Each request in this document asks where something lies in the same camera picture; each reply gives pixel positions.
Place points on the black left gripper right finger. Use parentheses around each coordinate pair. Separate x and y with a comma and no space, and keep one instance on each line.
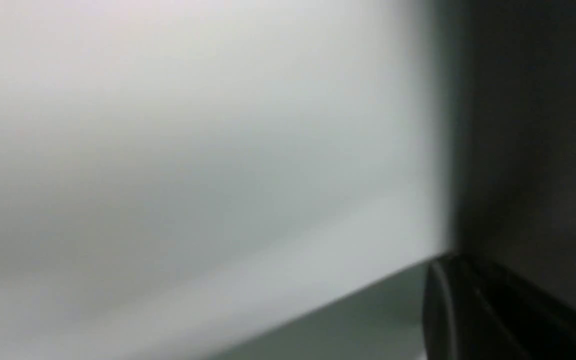
(542,325)

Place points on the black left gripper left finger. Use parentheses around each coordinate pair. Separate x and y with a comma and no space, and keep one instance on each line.
(457,323)

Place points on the gray long sleeve shirt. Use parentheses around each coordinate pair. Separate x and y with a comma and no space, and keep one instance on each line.
(517,201)

